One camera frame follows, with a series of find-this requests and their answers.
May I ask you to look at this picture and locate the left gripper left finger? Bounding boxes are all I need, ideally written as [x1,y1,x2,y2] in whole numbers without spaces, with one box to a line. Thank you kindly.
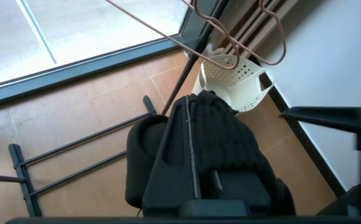
[143,95,200,215]

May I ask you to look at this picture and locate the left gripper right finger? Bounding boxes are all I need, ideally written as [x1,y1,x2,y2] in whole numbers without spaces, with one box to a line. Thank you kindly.
[213,170,271,215]

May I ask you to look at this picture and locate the black garment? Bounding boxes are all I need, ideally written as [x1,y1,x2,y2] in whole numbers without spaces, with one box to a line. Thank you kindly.
[124,90,296,217]

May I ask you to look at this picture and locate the white laundry basket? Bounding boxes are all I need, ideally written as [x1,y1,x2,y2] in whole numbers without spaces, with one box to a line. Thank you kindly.
[192,54,275,113]

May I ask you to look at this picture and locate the black clothes rack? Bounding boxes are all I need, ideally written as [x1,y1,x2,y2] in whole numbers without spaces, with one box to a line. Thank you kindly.
[0,0,231,218]

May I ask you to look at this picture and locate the brown curtain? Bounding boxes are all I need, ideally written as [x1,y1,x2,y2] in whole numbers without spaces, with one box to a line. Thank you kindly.
[210,0,301,60]

